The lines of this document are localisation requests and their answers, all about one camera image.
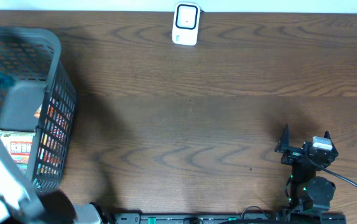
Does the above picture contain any yellow wet wipes pack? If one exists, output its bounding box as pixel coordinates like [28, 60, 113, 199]
[0, 130, 35, 174]

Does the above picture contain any teal mouthwash bottle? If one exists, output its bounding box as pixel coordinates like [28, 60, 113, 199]
[0, 73, 16, 89]

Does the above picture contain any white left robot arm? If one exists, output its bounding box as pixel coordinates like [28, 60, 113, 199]
[0, 139, 106, 223]

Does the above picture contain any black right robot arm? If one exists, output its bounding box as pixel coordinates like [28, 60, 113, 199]
[274, 124, 338, 214]

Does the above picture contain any white barcode scanner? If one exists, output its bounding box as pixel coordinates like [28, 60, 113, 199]
[172, 2, 201, 46]

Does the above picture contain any grey plastic shopping basket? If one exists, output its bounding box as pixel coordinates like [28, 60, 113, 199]
[0, 27, 77, 192]

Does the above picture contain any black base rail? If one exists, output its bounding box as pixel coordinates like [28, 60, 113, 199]
[111, 212, 347, 224]

